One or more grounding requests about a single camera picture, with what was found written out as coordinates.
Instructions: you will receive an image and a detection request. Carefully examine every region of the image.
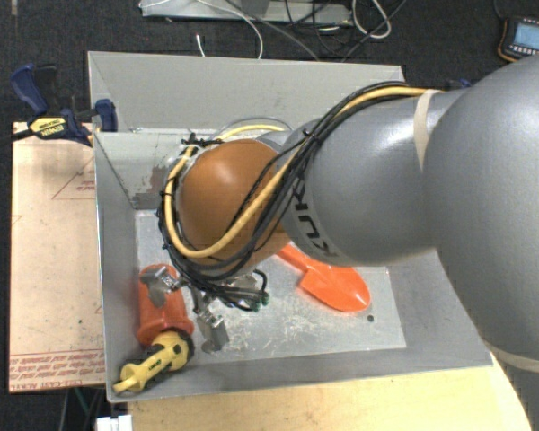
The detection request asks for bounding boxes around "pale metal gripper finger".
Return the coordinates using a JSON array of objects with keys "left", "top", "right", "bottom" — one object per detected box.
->
[
  {"left": 139, "top": 267, "right": 181, "bottom": 309},
  {"left": 194, "top": 305, "right": 231, "bottom": 355}
]

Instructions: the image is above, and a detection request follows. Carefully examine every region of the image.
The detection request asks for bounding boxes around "orange toy shovel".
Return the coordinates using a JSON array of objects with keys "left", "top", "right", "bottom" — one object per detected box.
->
[{"left": 276, "top": 242, "right": 372, "bottom": 314}]

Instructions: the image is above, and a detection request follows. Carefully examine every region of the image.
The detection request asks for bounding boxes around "grey metal bin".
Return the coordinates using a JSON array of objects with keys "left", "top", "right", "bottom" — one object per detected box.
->
[{"left": 87, "top": 50, "right": 495, "bottom": 404}]

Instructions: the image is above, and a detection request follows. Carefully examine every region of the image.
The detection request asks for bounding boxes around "brown cardboard board red print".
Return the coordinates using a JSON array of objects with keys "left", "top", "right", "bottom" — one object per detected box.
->
[{"left": 8, "top": 121, "right": 107, "bottom": 394}]

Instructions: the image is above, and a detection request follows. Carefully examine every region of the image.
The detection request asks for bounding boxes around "orange plastic cylinder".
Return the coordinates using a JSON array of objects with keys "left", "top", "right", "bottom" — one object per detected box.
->
[{"left": 136, "top": 262, "right": 196, "bottom": 347}]

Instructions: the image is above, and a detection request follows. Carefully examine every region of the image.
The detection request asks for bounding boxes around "yellow and black hand tool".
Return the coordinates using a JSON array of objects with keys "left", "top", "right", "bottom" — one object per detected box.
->
[{"left": 111, "top": 330, "right": 196, "bottom": 395}]

